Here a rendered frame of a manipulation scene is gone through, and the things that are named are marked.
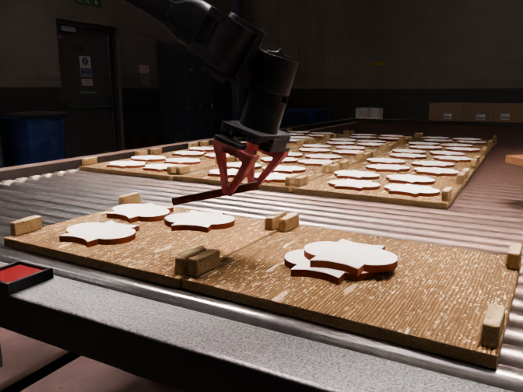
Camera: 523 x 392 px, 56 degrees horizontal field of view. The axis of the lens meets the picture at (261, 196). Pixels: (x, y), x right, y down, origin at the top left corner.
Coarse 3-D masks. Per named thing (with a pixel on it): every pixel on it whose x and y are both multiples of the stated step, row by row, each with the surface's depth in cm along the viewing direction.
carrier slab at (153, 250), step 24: (96, 216) 105; (240, 216) 105; (24, 240) 88; (48, 240) 88; (144, 240) 88; (168, 240) 88; (192, 240) 88; (216, 240) 88; (240, 240) 88; (96, 264) 78; (120, 264) 76; (144, 264) 76; (168, 264) 76
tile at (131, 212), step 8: (120, 208) 107; (128, 208) 107; (136, 208) 107; (144, 208) 107; (152, 208) 107; (160, 208) 107; (168, 208) 108; (112, 216) 103; (120, 216) 102; (128, 216) 100; (136, 216) 101; (144, 216) 101; (152, 216) 101; (160, 216) 101
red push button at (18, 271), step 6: (6, 270) 75; (12, 270) 75; (18, 270) 75; (24, 270) 75; (30, 270) 75; (36, 270) 75; (0, 276) 73; (6, 276) 73; (12, 276) 73; (18, 276) 73; (24, 276) 73
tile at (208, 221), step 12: (168, 216) 100; (180, 216) 100; (192, 216) 100; (204, 216) 100; (216, 216) 100; (228, 216) 100; (180, 228) 94; (192, 228) 94; (204, 228) 93; (216, 228) 95
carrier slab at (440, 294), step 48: (288, 240) 88; (336, 240) 88; (384, 240) 88; (192, 288) 69; (240, 288) 67; (288, 288) 67; (336, 288) 67; (384, 288) 67; (432, 288) 67; (480, 288) 67; (384, 336) 56; (432, 336) 54; (480, 336) 54
